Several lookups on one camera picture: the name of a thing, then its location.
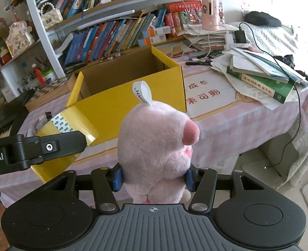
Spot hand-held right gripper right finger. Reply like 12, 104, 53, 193
186, 165, 266, 214

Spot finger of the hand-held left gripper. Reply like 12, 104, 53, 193
9, 130, 88, 170

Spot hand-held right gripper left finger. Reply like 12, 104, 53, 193
40, 165, 123, 214

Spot pink plush toy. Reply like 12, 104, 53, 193
116, 81, 200, 204

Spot yellow cardboard box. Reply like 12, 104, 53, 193
31, 46, 188, 183

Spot pink checkered desktop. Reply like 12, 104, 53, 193
0, 38, 308, 207

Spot black piano keyboard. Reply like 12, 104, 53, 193
0, 89, 35, 147

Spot wooden chessboard box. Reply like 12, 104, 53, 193
25, 77, 77, 112

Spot white jar with green lid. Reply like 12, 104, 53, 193
40, 69, 58, 83

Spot red bottle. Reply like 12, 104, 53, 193
32, 63, 46, 85

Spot white bookshelf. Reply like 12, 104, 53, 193
0, 0, 222, 110

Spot pile of loose white papers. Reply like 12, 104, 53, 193
211, 46, 308, 110

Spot long row of upright books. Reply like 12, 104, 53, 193
64, 9, 167, 67

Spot floral gift box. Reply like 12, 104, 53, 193
6, 21, 35, 51

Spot green thick book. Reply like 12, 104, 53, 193
226, 67, 297, 104

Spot white quilted pearl handbag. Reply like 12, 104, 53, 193
40, 2, 63, 29

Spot black pen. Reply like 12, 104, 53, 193
197, 52, 224, 59

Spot small colourful boxes on shelf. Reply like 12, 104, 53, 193
138, 35, 167, 48

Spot grey-blue booklet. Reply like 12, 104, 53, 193
231, 47, 304, 83

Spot stack of magazines and papers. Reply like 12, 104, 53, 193
183, 23, 238, 52

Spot orange and white box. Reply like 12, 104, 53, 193
141, 27, 171, 38

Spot white charger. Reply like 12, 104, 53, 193
224, 33, 235, 50

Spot black charger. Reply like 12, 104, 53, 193
234, 30, 247, 44

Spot black cloth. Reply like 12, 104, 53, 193
274, 54, 308, 96

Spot pink cylindrical container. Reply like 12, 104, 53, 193
201, 0, 220, 30

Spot white patterned quilt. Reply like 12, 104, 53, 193
238, 18, 308, 186

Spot black cushion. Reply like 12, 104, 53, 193
244, 11, 282, 27

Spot black cable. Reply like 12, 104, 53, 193
239, 22, 308, 169

